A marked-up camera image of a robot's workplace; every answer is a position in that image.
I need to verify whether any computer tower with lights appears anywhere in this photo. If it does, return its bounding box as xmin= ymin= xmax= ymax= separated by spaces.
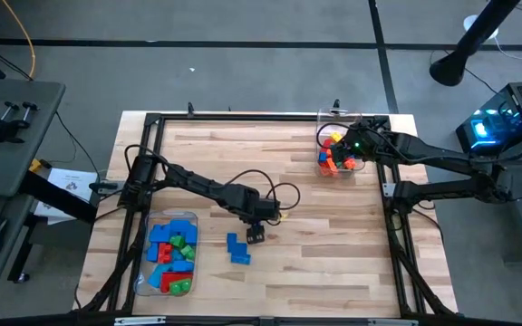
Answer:
xmin=454 ymin=81 xmax=522 ymax=156

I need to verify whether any yellow cable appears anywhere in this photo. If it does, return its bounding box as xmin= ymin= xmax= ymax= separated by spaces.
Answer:
xmin=1 ymin=0 xmax=37 ymax=79

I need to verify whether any large green two-stud block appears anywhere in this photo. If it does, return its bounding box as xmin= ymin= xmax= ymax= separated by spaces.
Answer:
xmin=169 ymin=279 xmax=193 ymax=296

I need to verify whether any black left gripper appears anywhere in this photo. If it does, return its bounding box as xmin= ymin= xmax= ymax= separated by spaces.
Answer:
xmin=237 ymin=188 xmax=284 ymax=245

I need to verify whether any black desk support beam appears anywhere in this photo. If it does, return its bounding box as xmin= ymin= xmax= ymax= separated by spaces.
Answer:
xmin=19 ymin=170 xmax=100 ymax=225

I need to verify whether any large blue two-stud block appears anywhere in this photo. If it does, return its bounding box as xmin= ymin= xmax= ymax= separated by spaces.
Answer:
xmin=169 ymin=218 xmax=198 ymax=246
xmin=149 ymin=224 xmax=172 ymax=245

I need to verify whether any large blue toy block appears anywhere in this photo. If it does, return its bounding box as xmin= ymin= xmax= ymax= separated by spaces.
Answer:
xmin=229 ymin=243 xmax=252 ymax=266

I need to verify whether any large blue four-stud block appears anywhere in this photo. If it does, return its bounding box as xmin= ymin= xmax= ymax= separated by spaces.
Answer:
xmin=146 ymin=259 xmax=196 ymax=290

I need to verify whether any black stand pole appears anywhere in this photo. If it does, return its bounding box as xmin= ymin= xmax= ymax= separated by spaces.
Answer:
xmin=429 ymin=0 xmax=522 ymax=88

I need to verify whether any silver frame bracket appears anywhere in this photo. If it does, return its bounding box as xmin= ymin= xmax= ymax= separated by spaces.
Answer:
xmin=368 ymin=318 xmax=420 ymax=326
xmin=113 ymin=315 xmax=167 ymax=326

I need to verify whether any black clamp tool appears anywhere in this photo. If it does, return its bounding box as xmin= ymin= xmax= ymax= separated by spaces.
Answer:
xmin=0 ymin=100 xmax=40 ymax=145

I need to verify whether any white round disc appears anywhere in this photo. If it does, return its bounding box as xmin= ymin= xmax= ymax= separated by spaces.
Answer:
xmin=462 ymin=14 xmax=500 ymax=42

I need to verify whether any black aluminium table frame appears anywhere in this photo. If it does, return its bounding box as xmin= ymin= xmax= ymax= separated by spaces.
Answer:
xmin=79 ymin=100 xmax=457 ymax=325

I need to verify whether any clear plastic bin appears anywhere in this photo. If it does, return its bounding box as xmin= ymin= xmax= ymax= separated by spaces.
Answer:
xmin=132 ymin=209 xmax=199 ymax=298
xmin=316 ymin=107 xmax=367 ymax=178

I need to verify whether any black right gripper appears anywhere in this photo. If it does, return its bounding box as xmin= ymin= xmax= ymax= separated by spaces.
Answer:
xmin=331 ymin=125 xmax=383 ymax=170

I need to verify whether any white paper sheet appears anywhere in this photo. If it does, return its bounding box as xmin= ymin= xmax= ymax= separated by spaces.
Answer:
xmin=33 ymin=167 xmax=102 ymax=224

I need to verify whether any large red two-stud block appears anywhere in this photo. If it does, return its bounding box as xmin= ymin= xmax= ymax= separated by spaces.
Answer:
xmin=158 ymin=242 xmax=174 ymax=265
xmin=159 ymin=271 xmax=194 ymax=293

